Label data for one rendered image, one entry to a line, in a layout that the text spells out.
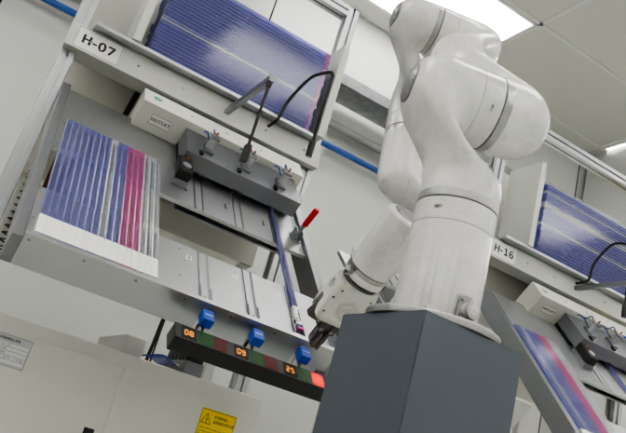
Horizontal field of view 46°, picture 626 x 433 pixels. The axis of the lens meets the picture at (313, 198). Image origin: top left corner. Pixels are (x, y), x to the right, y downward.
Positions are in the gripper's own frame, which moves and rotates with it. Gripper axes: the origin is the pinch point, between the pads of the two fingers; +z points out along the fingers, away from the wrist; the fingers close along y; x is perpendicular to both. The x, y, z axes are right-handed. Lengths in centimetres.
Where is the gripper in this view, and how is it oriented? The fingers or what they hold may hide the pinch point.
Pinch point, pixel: (318, 336)
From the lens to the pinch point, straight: 147.8
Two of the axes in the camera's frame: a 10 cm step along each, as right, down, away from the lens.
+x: -1.6, -5.0, 8.5
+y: 8.3, 4.0, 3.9
